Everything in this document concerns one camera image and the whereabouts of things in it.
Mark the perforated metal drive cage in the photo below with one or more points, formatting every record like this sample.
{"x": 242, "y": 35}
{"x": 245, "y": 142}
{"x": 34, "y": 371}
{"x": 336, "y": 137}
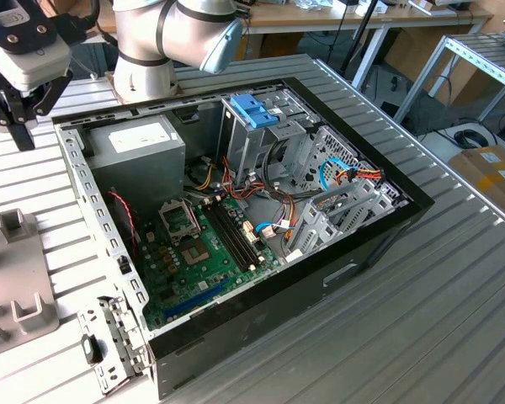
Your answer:
{"x": 336, "y": 145}

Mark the blue expansion slot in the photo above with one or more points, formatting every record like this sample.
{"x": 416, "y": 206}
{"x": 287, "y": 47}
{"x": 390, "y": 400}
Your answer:
{"x": 198, "y": 296}

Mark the black tripod pole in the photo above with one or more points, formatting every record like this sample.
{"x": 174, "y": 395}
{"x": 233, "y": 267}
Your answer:
{"x": 362, "y": 33}

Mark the blue plastic bay latch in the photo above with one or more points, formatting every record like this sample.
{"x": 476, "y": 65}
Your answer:
{"x": 252, "y": 111}

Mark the black chassis switch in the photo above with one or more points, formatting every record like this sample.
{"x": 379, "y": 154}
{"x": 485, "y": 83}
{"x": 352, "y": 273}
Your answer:
{"x": 124, "y": 264}

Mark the metal card retainer bracket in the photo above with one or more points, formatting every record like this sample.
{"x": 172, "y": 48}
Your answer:
{"x": 118, "y": 332}

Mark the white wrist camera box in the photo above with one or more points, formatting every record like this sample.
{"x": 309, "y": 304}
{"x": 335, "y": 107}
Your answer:
{"x": 25, "y": 63}

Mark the white board connector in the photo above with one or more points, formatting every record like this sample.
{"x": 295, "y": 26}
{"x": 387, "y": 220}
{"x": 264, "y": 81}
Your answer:
{"x": 250, "y": 232}

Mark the black grey PC case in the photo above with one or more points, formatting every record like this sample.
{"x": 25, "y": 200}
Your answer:
{"x": 278, "y": 320}

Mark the black RAM slot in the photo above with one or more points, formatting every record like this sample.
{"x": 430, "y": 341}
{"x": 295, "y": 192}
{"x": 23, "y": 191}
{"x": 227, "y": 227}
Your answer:
{"x": 224, "y": 238}
{"x": 235, "y": 234}
{"x": 241, "y": 232}
{"x": 230, "y": 237}

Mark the wooden desk white frame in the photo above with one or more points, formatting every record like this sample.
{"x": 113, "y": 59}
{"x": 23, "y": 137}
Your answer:
{"x": 404, "y": 17}

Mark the CPU socket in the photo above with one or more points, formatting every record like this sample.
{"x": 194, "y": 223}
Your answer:
{"x": 195, "y": 254}

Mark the cardboard box with labels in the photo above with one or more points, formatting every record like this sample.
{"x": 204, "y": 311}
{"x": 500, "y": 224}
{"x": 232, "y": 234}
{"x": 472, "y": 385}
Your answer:
{"x": 488, "y": 177}

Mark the black plastic case latch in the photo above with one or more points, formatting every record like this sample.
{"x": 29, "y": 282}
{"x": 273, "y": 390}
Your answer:
{"x": 190, "y": 117}

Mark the metal slat rack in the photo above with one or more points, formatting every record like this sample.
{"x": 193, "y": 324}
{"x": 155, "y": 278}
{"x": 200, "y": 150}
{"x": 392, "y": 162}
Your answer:
{"x": 480, "y": 54}

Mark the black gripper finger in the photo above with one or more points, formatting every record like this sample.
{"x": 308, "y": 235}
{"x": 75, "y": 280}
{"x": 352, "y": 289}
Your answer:
{"x": 21, "y": 134}
{"x": 52, "y": 97}

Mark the metal disk bay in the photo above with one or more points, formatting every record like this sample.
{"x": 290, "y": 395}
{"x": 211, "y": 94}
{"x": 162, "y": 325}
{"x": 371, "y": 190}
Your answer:
{"x": 320, "y": 227}

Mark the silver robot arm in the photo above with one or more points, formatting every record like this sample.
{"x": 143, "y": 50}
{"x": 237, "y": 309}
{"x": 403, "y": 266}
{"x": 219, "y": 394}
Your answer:
{"x": 143, "y": 42}

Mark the black retainer latch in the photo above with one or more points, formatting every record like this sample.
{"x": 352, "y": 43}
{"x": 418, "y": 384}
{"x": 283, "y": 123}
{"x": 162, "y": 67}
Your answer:
{"x": 91, "y": 349}

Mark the large brown cardboard box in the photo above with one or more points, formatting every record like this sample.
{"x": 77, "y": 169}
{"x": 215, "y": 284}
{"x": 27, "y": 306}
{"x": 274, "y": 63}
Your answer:
{"x": 425, "y": 54}

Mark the grey power supply unit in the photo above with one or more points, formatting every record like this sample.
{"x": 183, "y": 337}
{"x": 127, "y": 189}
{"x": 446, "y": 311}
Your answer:
{"x": 139, "y": 177}

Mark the green motherboard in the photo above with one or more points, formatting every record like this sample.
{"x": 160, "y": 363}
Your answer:
{"x": 212, "y": 280}

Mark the grey parts rack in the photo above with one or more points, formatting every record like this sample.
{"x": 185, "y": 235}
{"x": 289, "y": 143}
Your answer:
{"x": 21, "y": 269}

